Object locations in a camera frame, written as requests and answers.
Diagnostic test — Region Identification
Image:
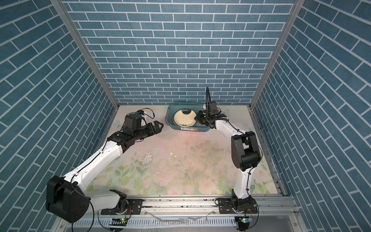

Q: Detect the metal base rail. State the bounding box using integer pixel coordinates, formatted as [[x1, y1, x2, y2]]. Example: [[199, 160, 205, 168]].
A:
[[52, 194, 306, 232]]

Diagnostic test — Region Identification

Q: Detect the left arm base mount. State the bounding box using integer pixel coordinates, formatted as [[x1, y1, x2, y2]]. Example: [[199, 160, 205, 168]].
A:
[[100, 189, 144, 215]]

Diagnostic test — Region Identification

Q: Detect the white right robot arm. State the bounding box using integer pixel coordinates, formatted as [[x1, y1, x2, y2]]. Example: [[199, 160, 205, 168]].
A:
[[195, 110, 262, 214]]

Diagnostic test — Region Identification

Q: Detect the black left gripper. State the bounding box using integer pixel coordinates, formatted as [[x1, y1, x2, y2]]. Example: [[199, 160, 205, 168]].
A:
[[133, 120, 164, 141]]

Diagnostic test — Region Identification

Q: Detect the cream plate dark spot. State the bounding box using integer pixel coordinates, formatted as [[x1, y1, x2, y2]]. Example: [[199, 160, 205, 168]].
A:
[[173, 109, 196, 127]]

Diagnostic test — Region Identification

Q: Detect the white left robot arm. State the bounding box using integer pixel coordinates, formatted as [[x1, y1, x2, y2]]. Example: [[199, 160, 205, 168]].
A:
[[45, 110, 164, 223]]

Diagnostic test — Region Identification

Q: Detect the teal plastic bin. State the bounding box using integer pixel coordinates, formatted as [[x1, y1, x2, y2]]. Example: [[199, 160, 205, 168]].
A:
[[165, 101, 210, 132]]

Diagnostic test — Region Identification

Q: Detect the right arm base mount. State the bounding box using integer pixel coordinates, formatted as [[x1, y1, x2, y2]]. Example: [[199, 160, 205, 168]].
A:
[[214, 196, 259, 214]]

